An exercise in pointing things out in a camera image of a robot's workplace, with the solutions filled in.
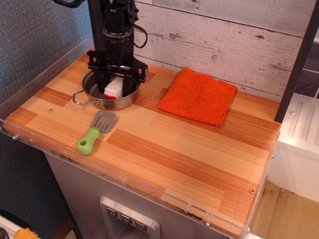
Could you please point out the green handled grey spatula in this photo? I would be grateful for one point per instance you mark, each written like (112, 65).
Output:
(102, 123)

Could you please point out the dark frame post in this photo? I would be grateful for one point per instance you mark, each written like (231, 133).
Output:
(299, 63)
(97, 24)

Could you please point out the white toy sink unit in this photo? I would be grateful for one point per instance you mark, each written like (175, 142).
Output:
(295, 159)

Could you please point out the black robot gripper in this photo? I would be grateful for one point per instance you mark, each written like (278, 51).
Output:
(118, 58)

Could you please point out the yellow black object bottom left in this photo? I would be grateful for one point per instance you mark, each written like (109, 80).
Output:
(20, 234)

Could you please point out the orange knitted cloth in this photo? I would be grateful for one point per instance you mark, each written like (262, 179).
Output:
(198, 97)

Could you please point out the white red apple slice toy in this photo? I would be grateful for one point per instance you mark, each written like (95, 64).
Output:
(114, 89)

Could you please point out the grey toy fridge cabinet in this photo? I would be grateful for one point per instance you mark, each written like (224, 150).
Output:
(83, 187)

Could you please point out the dark right frame post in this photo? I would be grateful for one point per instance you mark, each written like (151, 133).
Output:
(299, 63)

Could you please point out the silver dispenser button panel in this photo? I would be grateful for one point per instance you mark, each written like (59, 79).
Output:
(128, 219)

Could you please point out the clear acrylic table guard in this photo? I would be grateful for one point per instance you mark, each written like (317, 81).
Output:
(208, 174)

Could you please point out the dark left frame post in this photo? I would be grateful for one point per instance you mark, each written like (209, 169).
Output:
(97, 24)

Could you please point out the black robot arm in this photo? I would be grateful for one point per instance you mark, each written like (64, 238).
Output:
(120, 15)

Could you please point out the stainless steel pot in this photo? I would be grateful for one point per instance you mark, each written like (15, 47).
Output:
(96, 97)

